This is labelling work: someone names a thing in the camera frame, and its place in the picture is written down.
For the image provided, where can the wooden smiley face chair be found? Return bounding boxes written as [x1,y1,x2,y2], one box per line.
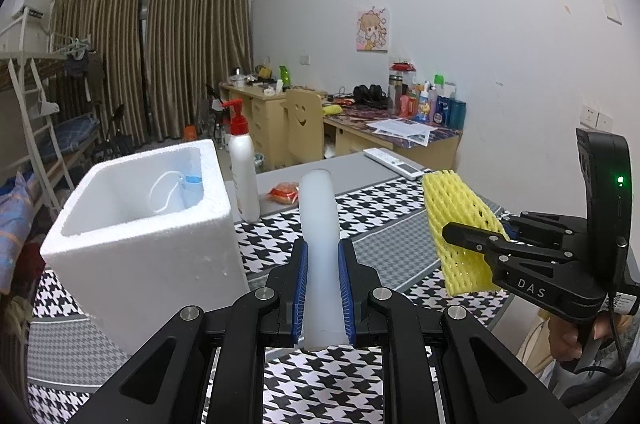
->
[280,88,326,168]

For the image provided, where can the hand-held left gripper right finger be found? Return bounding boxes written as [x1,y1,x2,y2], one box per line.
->
[338,239,581,424]

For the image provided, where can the white air conditioner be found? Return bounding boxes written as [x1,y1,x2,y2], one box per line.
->
[10,0,57,21]

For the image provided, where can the white foam box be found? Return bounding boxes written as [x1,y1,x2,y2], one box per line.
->
[40,139,250,356]

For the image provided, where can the cartoon wall poster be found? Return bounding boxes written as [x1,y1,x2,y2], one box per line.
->
[356,8,390,53]

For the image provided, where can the translucent white plastic tube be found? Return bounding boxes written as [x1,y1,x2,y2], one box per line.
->
[296,169,347,351]

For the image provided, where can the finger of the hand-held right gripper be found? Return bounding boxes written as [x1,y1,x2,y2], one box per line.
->
[502,210,583,255]
[441,221,518,272]

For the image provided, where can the metal bunk bed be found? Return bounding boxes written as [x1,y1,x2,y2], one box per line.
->
[0,4,103,225]

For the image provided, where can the brown curtain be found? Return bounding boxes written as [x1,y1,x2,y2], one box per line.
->
[49,0,147,141]
[146,0,254,144]

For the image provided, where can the person's right hand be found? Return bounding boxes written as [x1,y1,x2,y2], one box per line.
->
[548,316,582,361]

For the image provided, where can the yellow foam net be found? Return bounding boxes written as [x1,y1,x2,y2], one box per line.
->
[421,170,512,296]

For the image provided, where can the red snack packet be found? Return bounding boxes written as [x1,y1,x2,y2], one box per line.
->
[268,181,301,205]

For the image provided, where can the black cable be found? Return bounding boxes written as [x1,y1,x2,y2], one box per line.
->
[575,291,629,376]

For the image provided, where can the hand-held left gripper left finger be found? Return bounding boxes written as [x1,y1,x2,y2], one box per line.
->
[65,239,308,424]

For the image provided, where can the blue checked mattress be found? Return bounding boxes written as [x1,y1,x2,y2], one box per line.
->
[49,114,99,151]

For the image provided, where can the white bed ladder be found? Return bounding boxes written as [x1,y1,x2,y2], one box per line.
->
[7,54,72,207]

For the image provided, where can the blue plaid quilt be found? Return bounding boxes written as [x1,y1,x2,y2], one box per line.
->
[0,169,43,257]

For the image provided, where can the printed paper sheets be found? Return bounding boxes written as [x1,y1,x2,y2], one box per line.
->
[367,117,437,148]

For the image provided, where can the black headphones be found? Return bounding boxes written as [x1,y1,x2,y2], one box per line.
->
[352,84,389,108]

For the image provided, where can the white remote control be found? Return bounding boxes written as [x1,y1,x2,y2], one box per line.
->
[363,147,425,181]

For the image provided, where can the light wooden desk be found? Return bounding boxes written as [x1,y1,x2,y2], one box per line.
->
[322,101,464,171]
[220,81,287,156]

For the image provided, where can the white pump bottle red nozzle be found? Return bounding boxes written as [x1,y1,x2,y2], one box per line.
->
[221,99,262,224]

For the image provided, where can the hanging dark clothes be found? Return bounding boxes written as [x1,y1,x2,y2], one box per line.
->
[62,48,107,106]

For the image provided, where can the houndstooth tablecloth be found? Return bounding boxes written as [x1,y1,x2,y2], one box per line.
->
[27,176,512,424]

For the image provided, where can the blue face mask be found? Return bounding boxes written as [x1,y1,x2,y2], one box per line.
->
[149,170,204,211]

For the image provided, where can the group of bottles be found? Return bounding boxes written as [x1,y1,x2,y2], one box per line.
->
[387,61,467,130]

